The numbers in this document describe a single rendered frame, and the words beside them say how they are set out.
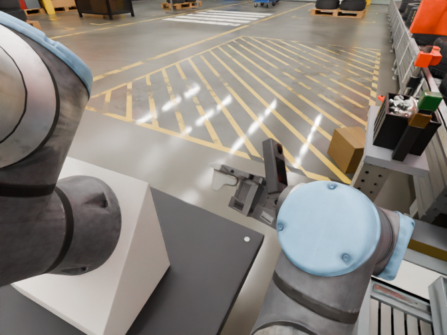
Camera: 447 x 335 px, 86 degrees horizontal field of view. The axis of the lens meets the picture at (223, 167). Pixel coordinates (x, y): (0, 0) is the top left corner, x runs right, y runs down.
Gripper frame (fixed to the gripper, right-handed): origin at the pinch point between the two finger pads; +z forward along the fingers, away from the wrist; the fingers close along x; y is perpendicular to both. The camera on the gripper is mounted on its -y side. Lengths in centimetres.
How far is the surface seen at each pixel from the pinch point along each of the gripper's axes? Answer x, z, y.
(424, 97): 31, -27, -35
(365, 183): 73, -10, -17
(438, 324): 60, -44, 19
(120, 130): 28, 142, 0
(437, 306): 62, -43, 15
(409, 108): 45, -22, -39
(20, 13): -47, 651, -149
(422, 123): 36, -28, -30
